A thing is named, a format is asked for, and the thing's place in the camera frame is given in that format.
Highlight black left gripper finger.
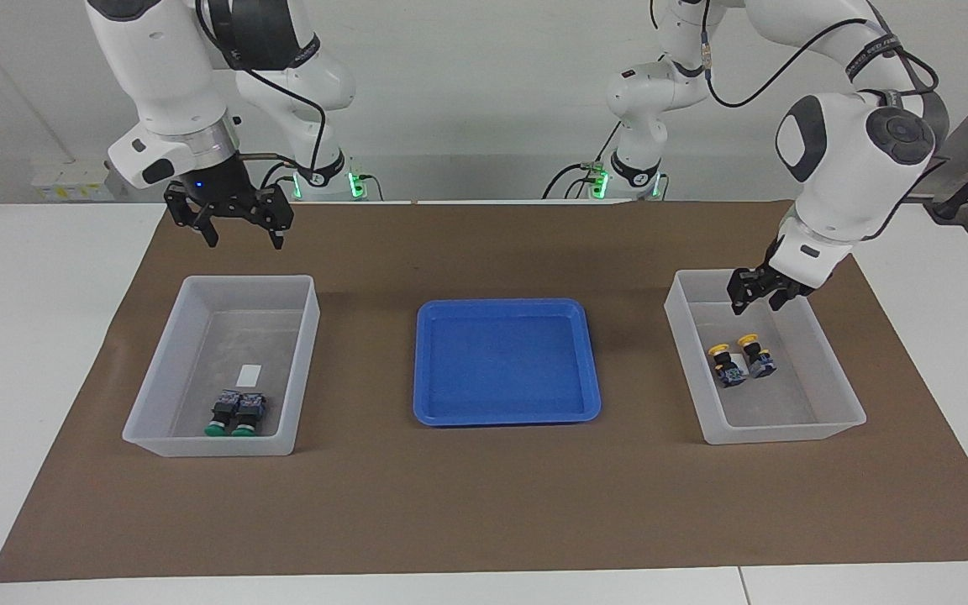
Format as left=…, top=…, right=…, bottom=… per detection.
left=726, top=266, right=771, bottom=317
left=769, top=284, right=817, bottom=313

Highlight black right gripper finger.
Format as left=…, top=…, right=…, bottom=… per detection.
left=162, top=182, right=221, bottom=250
left=240, top=186, right=295, bottom=251

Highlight yellow push button dark block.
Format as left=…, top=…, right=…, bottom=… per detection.
left=736, top=333, right=777, bottom=379

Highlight yellow push button clear block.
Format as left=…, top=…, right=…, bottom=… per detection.
left=707, top=343, right=748, bottom=388

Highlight green push button switch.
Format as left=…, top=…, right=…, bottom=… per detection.
left=203, top=389, right=239, bottom=438
left=230, top=391, right=269, bottom=438

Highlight small white boxes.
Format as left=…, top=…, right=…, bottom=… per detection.
left=30, top=160, right=125, bottom=203

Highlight translucent white plastic box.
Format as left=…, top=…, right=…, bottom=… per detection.
left=664, top=268, right=867, bottom=446
left=121, top=275, right=321, bottom=458

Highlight blue plastic tray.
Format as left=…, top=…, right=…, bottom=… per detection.
left=413, top=298, right=602, bottom=428

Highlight brown paper table mat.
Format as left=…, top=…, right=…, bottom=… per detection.
left=0, top=200, right=968, bottom=583

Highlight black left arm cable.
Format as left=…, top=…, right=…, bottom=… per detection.
left=698, top=0, right=951, bottom=219

